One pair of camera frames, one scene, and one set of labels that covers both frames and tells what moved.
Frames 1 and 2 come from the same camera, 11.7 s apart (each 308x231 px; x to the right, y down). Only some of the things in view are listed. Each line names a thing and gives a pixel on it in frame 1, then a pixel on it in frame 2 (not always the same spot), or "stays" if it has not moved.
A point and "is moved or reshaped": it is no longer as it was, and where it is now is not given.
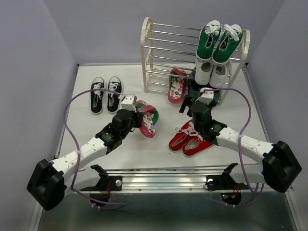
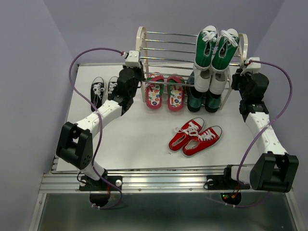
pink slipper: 150,117 -> 153,91
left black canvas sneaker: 97,97 stays
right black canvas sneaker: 114,84 stays
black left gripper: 137,116 -> 140,71
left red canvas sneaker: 182,136 stays
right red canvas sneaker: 195,146 stays
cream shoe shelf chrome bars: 169,55 is moved or reshaped
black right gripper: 188,101 -> 237,76
